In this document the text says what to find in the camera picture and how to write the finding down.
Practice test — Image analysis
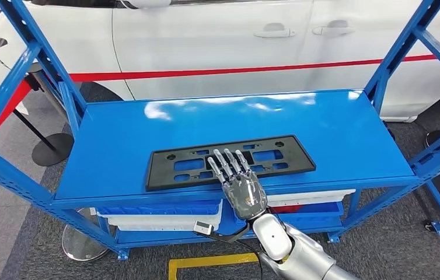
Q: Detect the black plastic plate bracket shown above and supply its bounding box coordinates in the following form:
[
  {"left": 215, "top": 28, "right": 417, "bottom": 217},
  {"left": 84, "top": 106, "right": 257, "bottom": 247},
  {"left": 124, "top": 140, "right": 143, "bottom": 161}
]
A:
[{"left": 145, "top": 135, "right": 317, "bottom": 193}]

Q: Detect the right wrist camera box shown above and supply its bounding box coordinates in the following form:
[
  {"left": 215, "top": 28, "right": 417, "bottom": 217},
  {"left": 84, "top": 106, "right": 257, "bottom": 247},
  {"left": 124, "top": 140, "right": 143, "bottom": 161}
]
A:
[{"left": 193, "top": 220, "right": 251, "bottom": 245}]

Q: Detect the blue metal shelf rack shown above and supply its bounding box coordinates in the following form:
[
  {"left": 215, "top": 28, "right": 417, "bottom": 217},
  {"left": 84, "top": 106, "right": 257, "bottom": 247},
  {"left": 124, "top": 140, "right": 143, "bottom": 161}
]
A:
[{"left": 0, "top": 0, "right": 440, "bottom": 260}]

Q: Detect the black ribbed plastic object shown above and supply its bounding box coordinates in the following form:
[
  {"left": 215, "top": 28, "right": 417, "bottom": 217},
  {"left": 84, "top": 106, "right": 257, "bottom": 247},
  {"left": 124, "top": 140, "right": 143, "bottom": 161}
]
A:
[{"left": 382, "top": 121, "right": 397, "bottom": 142}]

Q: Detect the red barrier belt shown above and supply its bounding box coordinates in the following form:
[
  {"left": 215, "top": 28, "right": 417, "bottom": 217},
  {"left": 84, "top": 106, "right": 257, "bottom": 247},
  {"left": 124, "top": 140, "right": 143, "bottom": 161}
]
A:
[
  {"left": 69, "top": 51, "right": 440, "bottom": 83},
  {"left": 0, "top": 79, "right": 32, "bottom": 144}
]

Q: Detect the white plastic crate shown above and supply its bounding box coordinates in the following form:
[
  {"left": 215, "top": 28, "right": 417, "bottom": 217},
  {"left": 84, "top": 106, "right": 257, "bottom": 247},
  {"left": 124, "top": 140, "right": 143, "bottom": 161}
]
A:
[
  {"left": 266, "top": 188, "right": 357, "bottom": 208},
  {"left": 90, "top": 208, "right": 225, "bottom": 233}
]

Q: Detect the blue plastic crate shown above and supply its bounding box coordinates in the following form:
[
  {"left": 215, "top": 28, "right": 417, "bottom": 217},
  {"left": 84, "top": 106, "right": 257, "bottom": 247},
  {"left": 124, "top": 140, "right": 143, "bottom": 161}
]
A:
[
  {"left": 231, "top": 201, "right": 344, "bottom": 229},
  {"left": 96, "top": 199, "right": 223, "bottom": 217}
]

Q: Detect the white car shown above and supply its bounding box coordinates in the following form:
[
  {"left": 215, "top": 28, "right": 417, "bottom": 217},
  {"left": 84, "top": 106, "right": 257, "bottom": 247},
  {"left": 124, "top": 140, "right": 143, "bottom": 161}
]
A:
[{"left": 0, "top": 0, "right": 440, "bottom": 123}]

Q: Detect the chrome stanchion post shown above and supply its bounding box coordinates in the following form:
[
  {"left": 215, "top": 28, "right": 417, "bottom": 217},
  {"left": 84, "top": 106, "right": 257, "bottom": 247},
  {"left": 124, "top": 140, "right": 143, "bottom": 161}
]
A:
[{"left": 25, "top": 64, "right": 109, "bottom": 263}]

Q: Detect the dark stanchion base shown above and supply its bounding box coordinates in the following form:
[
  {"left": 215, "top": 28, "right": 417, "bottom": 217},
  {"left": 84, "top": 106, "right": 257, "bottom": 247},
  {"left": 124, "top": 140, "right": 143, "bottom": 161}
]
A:
[{"left": 424, "top": 130, "right": 440, "bottom": 149}]

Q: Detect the black stanchion post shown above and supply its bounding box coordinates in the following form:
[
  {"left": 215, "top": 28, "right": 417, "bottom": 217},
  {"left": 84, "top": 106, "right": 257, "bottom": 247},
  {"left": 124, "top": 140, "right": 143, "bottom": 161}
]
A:
[{"left": 0, "top": 65, "right": 75, "bottom": 167}]

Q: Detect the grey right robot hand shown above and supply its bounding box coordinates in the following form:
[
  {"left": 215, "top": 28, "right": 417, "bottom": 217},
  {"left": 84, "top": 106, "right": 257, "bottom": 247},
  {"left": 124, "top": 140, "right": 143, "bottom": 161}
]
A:
[{"left": 207, "top": 148, "right": 268, "bottom": 222}]

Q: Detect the black camera cable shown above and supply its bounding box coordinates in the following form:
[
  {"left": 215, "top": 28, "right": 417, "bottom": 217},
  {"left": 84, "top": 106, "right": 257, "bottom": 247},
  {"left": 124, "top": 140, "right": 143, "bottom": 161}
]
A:
[{"left": 239, "top": 239, "right": 264, "bottom": 280}]

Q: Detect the red plastic part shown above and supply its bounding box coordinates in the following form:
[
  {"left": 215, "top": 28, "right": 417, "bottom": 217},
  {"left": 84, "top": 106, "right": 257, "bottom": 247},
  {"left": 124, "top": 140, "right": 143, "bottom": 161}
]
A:
[{"left": 270, "top": 205, "right": 302, "bottom": 215}]

